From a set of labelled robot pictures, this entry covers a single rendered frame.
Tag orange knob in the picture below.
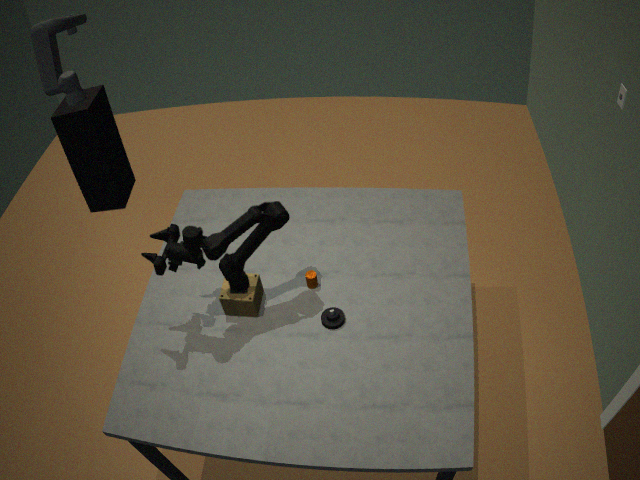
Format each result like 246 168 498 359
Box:
305 270 318 289

